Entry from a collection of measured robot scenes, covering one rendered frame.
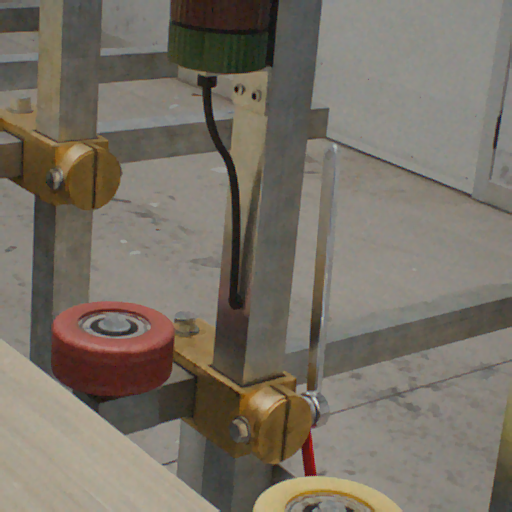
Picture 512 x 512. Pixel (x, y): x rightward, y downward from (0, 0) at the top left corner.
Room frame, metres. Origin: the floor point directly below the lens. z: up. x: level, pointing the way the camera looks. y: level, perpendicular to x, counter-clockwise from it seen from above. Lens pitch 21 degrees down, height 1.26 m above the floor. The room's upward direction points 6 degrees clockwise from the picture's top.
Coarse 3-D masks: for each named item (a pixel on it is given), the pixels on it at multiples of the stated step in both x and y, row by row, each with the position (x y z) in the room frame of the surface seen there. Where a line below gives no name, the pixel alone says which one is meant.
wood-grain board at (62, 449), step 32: (0, 352) 0.73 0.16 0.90; (0, 384) 0.69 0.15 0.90; (32, 384) 0.70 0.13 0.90; (0, 416) 0.65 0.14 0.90; (32, 416) 0.66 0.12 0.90; (64, 416) 0.66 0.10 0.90; (96, 416) 0.66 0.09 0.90; (0, 448) 0.62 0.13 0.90; (32, 448) 0.62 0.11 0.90; (64, 448) 0.62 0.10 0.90; (96, 448) 0.63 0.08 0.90; (128, 448) 0.63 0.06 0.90; (0, 480) 0.58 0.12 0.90; (32, 480) 0.59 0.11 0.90; (64, 480) 0.59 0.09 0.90; (96, 480) 0.59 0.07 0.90; (128, 480) 0.60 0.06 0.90; (160, 480) 0.60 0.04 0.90
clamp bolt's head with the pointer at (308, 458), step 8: (312, 408) 0.79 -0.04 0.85; (312, 416) 0.79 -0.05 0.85; (312, 424) 0.79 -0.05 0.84; (304, 448) 0.79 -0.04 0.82; (312, 448) 0.79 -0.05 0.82; (304, 456) 0.79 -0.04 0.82; (312, 456) 0.79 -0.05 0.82; (304, 464) 0.79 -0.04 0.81; (312, 464) 0.79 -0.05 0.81; (312, 472) 0.78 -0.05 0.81
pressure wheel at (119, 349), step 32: (64, 320) 0.78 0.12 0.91; (96, 320) 0.79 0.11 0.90; (128, 320) 0.80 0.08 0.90; (160, 320) 0.79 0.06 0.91; (64, 352) 0.75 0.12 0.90; (96, 352) 0.74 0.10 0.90; (128, 352) 0.74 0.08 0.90; (160, 352) 0.76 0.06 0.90; (64, 384) 0.75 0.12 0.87; (96, 384) 0.74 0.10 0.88; (128, 384) 0.74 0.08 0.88; (160, 384) 0.76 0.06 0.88
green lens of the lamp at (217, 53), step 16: (176, 32) 0.76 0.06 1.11; (192, 32) 0.75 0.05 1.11; (208, 32) 0.75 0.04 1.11; (176, 48) 0.75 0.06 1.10; (192, 48) 0.75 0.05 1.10; (208, 48) 0.74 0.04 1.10; (224, 48) 0.74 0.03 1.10; (240, 48) 0.75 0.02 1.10; (256, 48) 0.76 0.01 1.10; (176, 64) 0.75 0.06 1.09; (192, 64) 0.75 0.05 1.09; (208, 64) 0.74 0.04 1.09; (224, 64) 0.74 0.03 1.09; (240, 64) 0.75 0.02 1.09; (256, 64) 0.76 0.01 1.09
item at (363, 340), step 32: (480, 288) 1.03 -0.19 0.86; (352, 320) 0.93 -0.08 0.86; (384, 320) 0.94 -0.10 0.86; (416, 320) 0.95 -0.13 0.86; (448, 320) 0.97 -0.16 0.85; (480, 320) 1.00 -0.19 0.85; (288, 352) 0.86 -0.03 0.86; (352, 352) 0.90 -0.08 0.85; (384, 352) 0.93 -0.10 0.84; (416, 352) 0.95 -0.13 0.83; (192, 384) 0.81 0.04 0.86; (128, 416) 0.77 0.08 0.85; (160, 416) 0.79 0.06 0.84
